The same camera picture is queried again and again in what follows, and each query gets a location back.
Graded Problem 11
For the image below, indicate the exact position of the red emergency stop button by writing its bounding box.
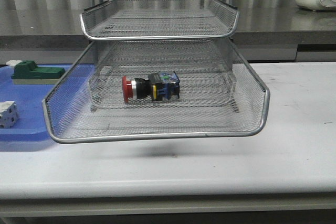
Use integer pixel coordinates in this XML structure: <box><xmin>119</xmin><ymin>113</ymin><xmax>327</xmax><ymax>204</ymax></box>
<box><xmin>122</xmin><ymin>71</ymin><xmax>180</xmax><ymax>103</ymax></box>

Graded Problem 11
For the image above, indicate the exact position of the silver mesh tray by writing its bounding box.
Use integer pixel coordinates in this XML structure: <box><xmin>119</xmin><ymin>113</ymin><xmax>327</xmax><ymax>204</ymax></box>
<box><xmin>51</xmin><ymin>40</ymin><xmax>270</xmax><ymax>144</ymax></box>
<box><xmin>80</xmin><ymin>0</ymin><xmax>239</xmax><ymax>40</ymax></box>
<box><xmin>88</xmin><ymin>70</ymin><xmax>236</xmax><ymax>109</ymax></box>

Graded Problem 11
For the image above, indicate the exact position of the blue plastic tray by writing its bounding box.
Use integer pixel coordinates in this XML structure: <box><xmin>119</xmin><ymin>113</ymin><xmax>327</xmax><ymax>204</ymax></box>
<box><xmin>1</xmin><ymin>64</ymin><xmax>95</xmax><ymax>143</ymax></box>

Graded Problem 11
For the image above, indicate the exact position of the grey stone counter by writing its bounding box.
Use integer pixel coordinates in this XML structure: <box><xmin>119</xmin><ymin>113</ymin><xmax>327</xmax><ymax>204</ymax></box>
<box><xmin>1</xmin><ymin>7</ymin><xmax>335</xmax><ymax>51</ymax></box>

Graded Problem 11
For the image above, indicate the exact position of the green terminal block module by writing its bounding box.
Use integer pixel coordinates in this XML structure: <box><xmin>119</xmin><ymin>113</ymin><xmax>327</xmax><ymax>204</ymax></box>
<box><xmin>6</xmin><ymin>60</ymin><xmax>66</xmax><ymax>84</ymax></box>

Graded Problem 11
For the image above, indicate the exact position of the white circuit breaker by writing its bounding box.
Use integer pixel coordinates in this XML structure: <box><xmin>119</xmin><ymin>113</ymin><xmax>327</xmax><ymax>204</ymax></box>
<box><xmin>0</xmin><ymin>101</ymin><xmax>19</xmax><ymax>129</ymax></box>

